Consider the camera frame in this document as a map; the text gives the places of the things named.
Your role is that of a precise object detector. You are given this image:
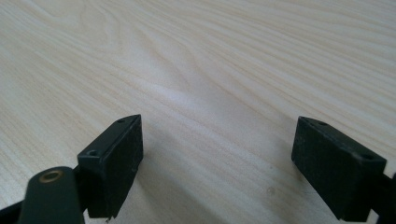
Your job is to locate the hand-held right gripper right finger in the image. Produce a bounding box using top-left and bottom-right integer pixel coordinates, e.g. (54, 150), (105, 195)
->
(290, 116), (388, 223)

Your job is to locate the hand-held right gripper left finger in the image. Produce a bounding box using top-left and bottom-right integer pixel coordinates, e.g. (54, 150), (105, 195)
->
(77, 114), (145, 219)

